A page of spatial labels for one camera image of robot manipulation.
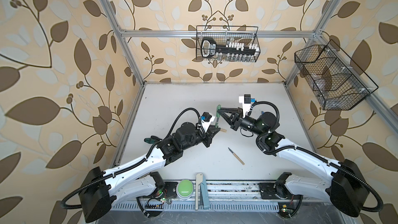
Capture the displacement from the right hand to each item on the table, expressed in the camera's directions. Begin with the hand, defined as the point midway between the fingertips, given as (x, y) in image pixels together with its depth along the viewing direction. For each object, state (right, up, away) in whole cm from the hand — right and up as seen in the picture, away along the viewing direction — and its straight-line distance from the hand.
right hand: (219, 112), depth 64 cm
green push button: (-15, -37, +8) cm, 41 cm away
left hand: (+1, -7, +5) cm, 9 cm away
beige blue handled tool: (-8, -34, +10) cm, 37 cm away
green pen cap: (0, +2, 0) cm, 2 cm away
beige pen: (+12, -27, +22) cm, 36 cm away
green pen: (-1, -5, +4) cm, 6 cm away
